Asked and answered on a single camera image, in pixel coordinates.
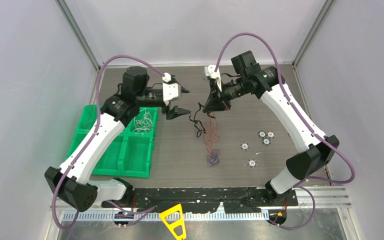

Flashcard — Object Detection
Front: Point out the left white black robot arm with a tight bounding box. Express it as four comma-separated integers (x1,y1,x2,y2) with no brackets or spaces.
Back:
44,66,190,212

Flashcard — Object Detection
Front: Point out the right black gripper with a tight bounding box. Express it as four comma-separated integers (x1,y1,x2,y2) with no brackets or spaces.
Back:
203,75,248,113

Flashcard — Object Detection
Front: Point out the blue white poker chip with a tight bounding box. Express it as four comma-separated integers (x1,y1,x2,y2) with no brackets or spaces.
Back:
240,142,249,151

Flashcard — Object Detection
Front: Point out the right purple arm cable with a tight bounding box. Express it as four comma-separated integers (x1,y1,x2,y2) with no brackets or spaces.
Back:
214,32,357,231

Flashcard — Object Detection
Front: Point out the yellow triangular plastic piece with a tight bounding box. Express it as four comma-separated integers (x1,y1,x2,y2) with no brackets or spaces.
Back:
158,203,187,240

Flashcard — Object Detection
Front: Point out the dark green poker chip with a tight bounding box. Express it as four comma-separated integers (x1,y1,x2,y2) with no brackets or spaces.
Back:
261,137,271,146

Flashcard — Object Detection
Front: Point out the white thin wire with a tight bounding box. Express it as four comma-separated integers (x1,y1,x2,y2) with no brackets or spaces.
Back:
132,107,156,133

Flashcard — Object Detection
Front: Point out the white slotted cable duct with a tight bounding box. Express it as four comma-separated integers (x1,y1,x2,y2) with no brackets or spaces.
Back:
61,209,269,222

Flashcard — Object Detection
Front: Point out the green six-compartment tray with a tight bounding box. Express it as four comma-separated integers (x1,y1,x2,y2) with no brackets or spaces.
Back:
66,104,160,178

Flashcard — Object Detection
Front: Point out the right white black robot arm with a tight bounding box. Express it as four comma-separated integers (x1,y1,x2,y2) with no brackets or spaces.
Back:
202,50,340,205

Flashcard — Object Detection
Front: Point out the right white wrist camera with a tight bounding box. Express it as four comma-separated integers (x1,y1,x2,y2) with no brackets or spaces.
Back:
203,64,222,91

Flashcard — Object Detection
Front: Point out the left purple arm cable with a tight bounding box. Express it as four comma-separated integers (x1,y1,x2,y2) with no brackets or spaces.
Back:
51,54,173,231

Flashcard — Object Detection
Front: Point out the red thin wire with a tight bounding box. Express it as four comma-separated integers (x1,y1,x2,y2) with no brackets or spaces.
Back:
202,112,221,157

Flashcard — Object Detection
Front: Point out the blue poker chip near front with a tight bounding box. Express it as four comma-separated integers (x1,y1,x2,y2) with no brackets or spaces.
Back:
247,159,257,168

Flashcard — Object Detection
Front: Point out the purple thin wire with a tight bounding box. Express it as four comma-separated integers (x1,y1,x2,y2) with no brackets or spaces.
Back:
206,149,221,167

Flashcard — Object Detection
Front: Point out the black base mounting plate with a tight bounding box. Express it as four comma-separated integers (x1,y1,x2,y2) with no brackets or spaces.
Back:
113,186,298,214

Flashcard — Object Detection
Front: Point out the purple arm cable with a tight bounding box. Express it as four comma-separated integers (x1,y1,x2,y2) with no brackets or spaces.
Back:
51,54,173,231
214,32,357,231

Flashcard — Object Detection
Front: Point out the grey poker chip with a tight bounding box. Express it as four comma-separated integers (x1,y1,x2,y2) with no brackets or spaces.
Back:
258,130,267,139

